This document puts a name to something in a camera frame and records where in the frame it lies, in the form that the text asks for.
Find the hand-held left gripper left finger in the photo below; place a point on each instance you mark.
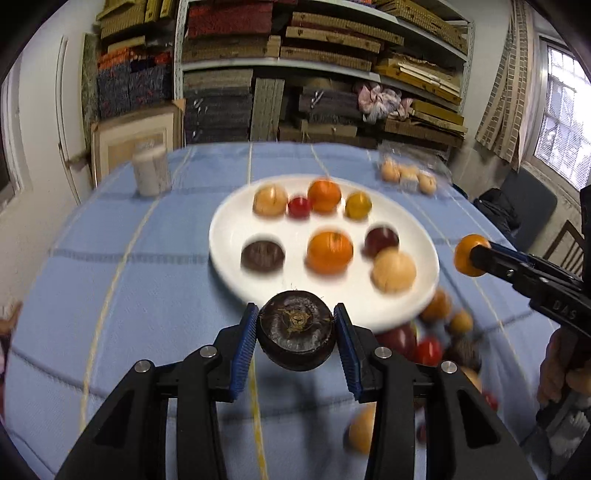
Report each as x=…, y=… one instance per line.
x=244, y=350

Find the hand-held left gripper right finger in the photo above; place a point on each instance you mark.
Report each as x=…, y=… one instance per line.
x=348, y=355

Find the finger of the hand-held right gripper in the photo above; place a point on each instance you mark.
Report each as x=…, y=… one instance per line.
x=494, y=264
x=517, y=255

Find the smooth yellow-orange mandarin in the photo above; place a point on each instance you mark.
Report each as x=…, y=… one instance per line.
x=464, y=256

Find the dark purple plum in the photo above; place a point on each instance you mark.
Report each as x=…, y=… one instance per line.
x=381, y=240
x=399, y=337

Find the dark brown water chestnut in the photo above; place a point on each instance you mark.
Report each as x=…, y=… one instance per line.
x=262, y=255
x=461, y=353
x=295, y=330

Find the tan round pear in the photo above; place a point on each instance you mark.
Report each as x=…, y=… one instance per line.
x=436, y=306
x=362, y=429
x=472, y=377
x=270, y=200
x=394, y=270

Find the red cherry tomato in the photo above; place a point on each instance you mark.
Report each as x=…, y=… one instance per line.
x=429, y=349
x=489, y=400
x=298, y=206

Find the orange mandarin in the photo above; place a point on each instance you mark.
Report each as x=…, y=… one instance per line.
x=330, y=251
x=324, y=195

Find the white oval plate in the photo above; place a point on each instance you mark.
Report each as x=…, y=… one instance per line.
x=295, y=235

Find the green-yellow mandarin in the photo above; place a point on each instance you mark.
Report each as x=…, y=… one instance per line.
x=358, y=205

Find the person's right hand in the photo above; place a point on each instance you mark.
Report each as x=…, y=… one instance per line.
x=551, y=374

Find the black bag on chair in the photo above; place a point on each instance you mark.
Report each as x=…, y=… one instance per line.
x=498, y=210

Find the brown chair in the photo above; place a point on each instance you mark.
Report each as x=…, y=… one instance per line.
x=565, y=235

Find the dark grey chair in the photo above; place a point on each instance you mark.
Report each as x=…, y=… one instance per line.
x=531, y=198

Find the pale orange persimmon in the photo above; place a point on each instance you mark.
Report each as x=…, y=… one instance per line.
x=426, y=183
x=390, y=171
x=408, y=175

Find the blue checked tablecloth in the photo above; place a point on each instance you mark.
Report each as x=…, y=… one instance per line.
x=138, y=286

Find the clear plastic clamshell box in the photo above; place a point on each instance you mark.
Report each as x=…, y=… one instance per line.
x=415, y=159

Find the barred bright window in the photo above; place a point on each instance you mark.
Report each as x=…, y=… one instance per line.
x=563, y=115

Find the stack of yellow flat boxes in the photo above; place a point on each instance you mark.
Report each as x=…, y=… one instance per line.
x=434, y=120

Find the beige checked curtain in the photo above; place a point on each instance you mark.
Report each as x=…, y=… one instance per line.
x=508, y=92

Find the pink plastic bag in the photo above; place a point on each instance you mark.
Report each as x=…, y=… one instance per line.
x=381, y=101

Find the white drink can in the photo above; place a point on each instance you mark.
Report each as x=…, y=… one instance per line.
x=150, y=173

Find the stack of dark brown boxes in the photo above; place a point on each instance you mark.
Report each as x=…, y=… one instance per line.
x=323, y=108

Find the stack of dark grey boxes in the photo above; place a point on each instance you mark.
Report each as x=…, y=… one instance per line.
x=217, y=110

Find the framed picture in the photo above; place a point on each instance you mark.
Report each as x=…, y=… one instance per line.
x=129, y=138

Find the upright grey patterned box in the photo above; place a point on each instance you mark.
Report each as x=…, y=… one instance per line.
x=268, y=108

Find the stack of tan flat cases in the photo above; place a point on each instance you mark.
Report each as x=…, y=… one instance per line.
x=323, y=44

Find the stack of blue patterned boxes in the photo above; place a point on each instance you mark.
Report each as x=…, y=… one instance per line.
x=134, y=85

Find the white leaning board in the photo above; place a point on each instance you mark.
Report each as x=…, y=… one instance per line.
x=69, y=115

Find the white metal shelf rack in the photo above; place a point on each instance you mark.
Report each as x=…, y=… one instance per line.
x=179, y=55

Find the marbled grey panel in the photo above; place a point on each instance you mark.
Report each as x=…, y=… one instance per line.
x=90, y=78

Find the red patterned box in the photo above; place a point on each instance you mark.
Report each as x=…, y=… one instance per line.
x=226, y=21

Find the stack of tan woven boxes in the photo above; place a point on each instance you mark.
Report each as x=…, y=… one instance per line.
x=120, y=23

